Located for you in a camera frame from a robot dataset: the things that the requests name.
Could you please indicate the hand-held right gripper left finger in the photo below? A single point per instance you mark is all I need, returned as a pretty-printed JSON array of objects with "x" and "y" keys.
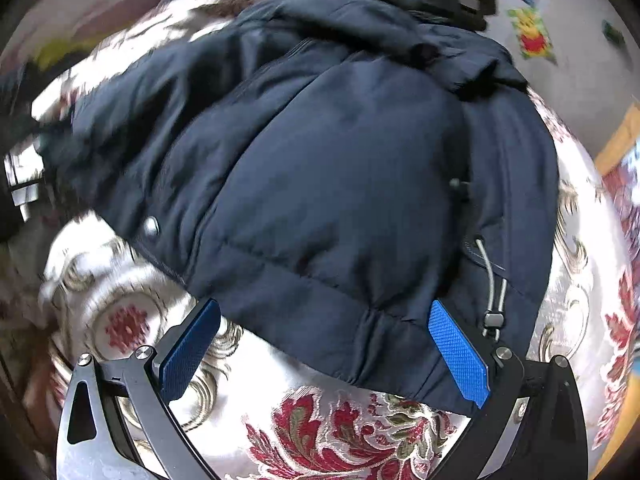
[{"x": 192, "y": 347}]

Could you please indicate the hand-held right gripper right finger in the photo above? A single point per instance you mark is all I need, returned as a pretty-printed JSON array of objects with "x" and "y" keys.
[{"x": 460, "y": 355}]

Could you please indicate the dark navy padded jacket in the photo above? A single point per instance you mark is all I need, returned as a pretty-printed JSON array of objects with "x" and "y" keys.
[{"x": 325, "y": 160}]

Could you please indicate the yellow cloth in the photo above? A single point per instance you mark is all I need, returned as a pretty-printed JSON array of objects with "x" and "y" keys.
[{"x": 65, "y": 50}]

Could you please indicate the floral satin blanket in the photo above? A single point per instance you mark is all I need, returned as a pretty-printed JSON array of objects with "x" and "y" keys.
[{"x": 325, "y": 435}]

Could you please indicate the blue printed curtain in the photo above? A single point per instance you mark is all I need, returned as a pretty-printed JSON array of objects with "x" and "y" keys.
[{"x": 627, "y": 210}]

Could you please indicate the light wooden cabinet panel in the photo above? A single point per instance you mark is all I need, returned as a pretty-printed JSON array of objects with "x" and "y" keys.
[{"x": 617, "y": 145}]

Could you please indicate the small green hanging box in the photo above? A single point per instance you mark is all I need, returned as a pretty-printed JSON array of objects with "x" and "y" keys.
[{"x": 614, "y": 31}]

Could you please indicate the yellow bear wall poster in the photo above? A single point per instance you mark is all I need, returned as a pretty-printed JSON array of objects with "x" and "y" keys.
[{"x": 531, "y": 35}]

